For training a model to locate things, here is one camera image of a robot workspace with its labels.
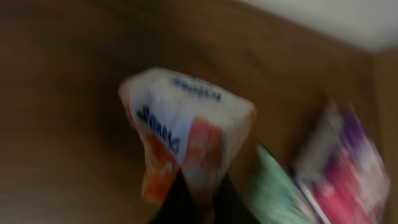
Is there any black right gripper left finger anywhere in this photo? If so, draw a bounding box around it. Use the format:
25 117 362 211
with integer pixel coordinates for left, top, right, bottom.
149 171 200 224

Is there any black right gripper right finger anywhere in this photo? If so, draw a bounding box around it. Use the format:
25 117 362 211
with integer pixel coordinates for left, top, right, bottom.
212 175 260 224

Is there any green flushable wipes pack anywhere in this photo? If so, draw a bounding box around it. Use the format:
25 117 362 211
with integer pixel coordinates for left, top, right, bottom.
244 144 319 224

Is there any orange tissue pack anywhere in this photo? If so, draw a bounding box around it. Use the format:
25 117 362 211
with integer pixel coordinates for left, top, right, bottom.
119 68 256 205

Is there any purple red snack bag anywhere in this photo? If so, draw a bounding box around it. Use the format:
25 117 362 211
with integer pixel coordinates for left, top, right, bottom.
291 104 391 224

